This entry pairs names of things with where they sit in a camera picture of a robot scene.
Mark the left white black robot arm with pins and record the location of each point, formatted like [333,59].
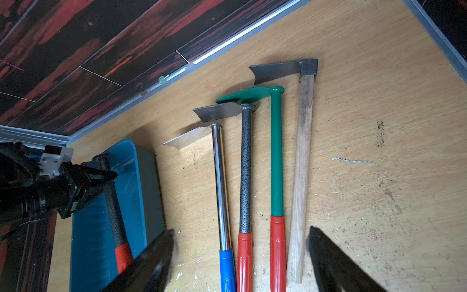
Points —
[13,179]

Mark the chrome hoe blue grip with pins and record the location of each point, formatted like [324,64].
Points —
[228,279]

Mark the teal plastic storage tray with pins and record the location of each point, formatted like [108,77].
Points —
[93,261]

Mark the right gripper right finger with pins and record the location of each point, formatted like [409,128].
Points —
[334,270]

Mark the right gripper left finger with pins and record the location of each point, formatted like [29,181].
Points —
[150,271]

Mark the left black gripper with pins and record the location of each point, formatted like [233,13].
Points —
[55,183]

